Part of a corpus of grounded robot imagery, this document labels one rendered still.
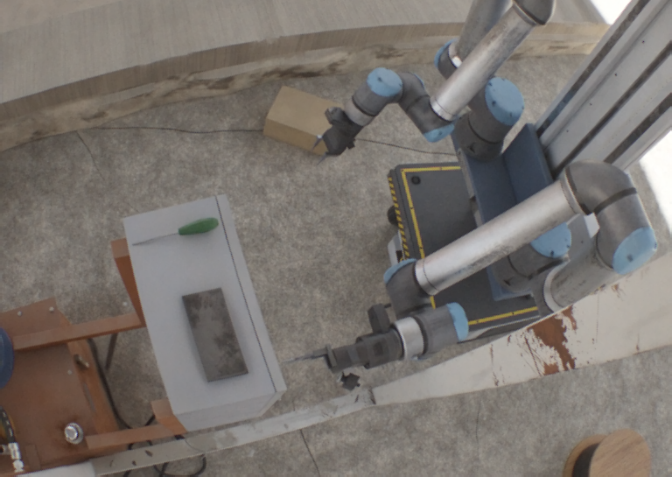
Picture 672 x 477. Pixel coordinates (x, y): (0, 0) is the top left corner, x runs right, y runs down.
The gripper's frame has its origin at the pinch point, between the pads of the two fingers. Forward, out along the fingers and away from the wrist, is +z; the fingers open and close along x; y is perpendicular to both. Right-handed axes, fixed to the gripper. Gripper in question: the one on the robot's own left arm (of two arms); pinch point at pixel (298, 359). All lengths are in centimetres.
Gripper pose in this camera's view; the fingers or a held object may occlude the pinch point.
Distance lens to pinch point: 124.0
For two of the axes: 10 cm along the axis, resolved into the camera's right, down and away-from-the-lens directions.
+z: -9.3, 2.1, -2.9
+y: 3.1, 8.9, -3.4
